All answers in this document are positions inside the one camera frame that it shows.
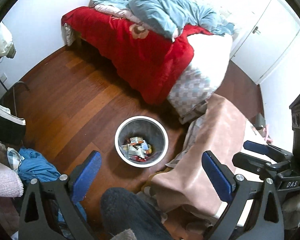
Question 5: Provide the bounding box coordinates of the orange fries snack bag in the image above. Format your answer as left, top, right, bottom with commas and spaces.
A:
122, 137, 152, 159

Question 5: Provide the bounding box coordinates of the silver metal trash bin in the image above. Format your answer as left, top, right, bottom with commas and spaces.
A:
114, 116, 168, 168

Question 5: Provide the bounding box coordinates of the blue cloth on floor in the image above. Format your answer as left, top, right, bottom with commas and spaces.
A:
17, 147, 88, 225

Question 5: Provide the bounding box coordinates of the pink fluffy cloth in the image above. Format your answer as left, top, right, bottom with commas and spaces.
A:
0, 163, 24, 198

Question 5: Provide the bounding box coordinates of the pink tablecloth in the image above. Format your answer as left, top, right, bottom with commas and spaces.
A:
151, 94, 256, 216

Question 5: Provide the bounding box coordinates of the black white bag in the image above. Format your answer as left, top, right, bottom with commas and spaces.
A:
0, 105, 26, 145

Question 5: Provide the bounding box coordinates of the red wrapper in bin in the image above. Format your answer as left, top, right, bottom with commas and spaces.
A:
129, 155, 147, 163

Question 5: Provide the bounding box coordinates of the white checkered mattress quilt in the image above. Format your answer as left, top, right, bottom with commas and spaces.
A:
167, 34, 232, 119

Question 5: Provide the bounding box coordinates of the white door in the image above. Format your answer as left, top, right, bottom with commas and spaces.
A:
231, 0, 300, 85

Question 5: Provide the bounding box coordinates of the red plush blanket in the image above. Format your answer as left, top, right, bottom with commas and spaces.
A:
61, 7, 211, 105

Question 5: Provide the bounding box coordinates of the teal blue duvet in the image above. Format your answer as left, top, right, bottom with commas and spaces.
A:
89, 0, 234, 41

